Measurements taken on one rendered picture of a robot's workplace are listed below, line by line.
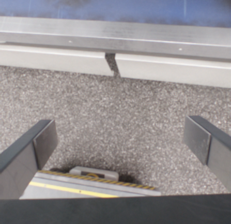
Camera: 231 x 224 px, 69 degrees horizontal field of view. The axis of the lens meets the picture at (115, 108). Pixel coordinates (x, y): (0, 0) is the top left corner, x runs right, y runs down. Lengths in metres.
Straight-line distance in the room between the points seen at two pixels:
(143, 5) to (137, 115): 0.68
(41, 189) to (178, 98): 0.86
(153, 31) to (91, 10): 0.17
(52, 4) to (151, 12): 0.26
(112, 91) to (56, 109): 0.39
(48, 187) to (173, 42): 0.74
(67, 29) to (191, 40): 0.31
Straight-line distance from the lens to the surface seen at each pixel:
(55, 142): 0.17
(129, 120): 1.04
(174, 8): 0.49
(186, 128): 0.17
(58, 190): 0.84
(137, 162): 1.06
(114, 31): 0.46
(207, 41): 0.47
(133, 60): 0.57
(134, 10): 0.49
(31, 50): 0.70
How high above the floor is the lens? 1.04
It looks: 80 degrees down
